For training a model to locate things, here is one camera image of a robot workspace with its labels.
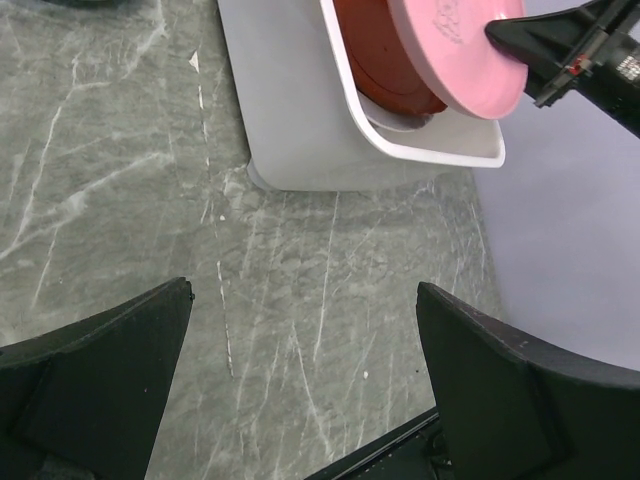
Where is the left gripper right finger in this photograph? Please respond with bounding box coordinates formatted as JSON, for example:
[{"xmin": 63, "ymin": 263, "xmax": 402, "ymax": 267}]
[{"xmin": 416, "ymin": 282, "xmax": 639, "ymax": 479}]

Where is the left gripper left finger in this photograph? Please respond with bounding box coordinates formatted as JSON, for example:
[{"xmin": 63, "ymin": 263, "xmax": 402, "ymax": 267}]
[{"xmin": 1, "ymin": 277, "xmax": 193, "ymax": 479}]

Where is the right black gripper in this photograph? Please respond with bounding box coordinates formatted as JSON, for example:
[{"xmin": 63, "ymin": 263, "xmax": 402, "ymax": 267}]
[{"xmin": 485, "ymin": 1, "xmax": 639, "ymax": 136}]

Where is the pink plate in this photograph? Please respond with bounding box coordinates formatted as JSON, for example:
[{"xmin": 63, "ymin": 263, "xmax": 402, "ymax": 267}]
[{"xmin": 388, "ymin": 0, "xmax": 528, "ymax": 120}]

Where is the red round plate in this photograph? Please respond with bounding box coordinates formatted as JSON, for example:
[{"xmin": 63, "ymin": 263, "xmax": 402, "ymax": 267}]
[{"xmin": 334, "ymin": 0, "xmax": 446, "ymax": 117}]

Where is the white plastic bin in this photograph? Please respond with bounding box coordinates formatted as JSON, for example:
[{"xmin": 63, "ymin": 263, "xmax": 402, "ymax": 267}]
[{"xmin": 218, "ymin": 1, "xmax": 506, "ymax": 191}]

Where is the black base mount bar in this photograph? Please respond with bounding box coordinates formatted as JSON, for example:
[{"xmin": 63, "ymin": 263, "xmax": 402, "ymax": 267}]
[{"xmin": 309, "ymin": 408, "xmax": 455, "ymax": 480}]

